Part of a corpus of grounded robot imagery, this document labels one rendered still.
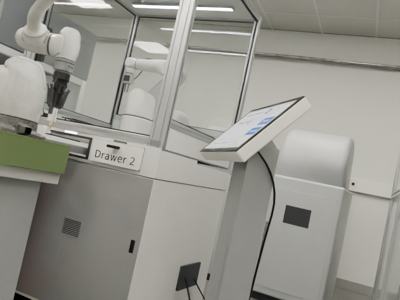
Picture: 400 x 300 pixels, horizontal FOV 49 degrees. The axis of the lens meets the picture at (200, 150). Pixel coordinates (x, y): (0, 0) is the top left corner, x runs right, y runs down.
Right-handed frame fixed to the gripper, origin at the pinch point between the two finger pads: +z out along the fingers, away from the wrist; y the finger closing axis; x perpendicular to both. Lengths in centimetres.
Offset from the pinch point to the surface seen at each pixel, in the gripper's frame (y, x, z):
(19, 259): -36, -35, 55
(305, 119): 351, -39, -74
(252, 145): -17, -104, 0
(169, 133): 28, -47, -3
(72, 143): 12.3, -4.8, 11.1
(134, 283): 26, -47, 69
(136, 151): 21.7, -35.2, 8.4
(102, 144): 21.6, -15.1, 8.6
